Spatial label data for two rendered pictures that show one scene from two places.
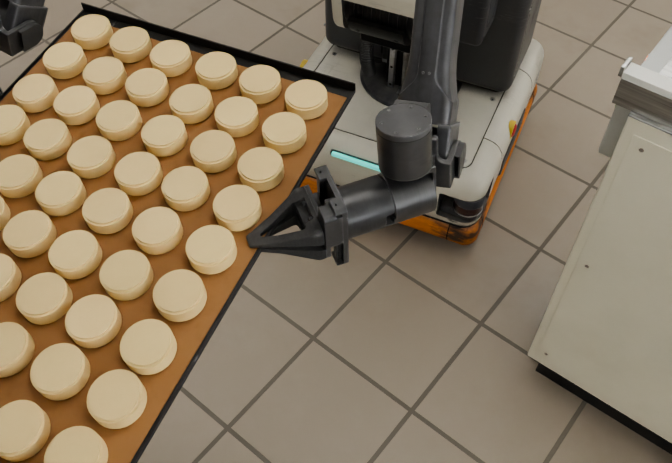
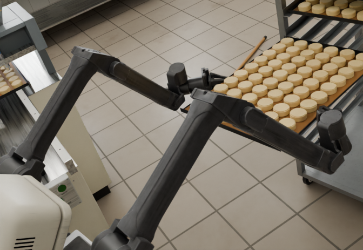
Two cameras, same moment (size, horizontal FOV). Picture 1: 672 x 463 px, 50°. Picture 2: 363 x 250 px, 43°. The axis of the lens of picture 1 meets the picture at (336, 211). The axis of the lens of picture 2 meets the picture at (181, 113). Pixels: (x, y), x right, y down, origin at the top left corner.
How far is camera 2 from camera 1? 187 cm
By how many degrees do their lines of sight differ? 90
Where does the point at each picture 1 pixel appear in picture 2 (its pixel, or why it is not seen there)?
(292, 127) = not seen: hidden behind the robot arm
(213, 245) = (239, 72)
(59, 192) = (284, 83)
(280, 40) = not seen: outside the picture
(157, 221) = (254, 76)
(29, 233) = (293, 76)
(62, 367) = (281, 55)
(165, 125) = (248, 98)
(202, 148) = (237, 91)
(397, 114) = (177, 69)
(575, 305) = not seen: hidden behind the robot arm
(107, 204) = (269, 80)
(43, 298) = (288, 65)
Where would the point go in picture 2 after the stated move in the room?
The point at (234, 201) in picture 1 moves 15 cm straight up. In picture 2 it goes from (231, 80) to (223, 42)
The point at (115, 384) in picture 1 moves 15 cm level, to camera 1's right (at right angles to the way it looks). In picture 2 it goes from (268, 53) to (230, 54)
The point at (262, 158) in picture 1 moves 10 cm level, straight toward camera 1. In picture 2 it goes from (219, 88) to (222, 72)
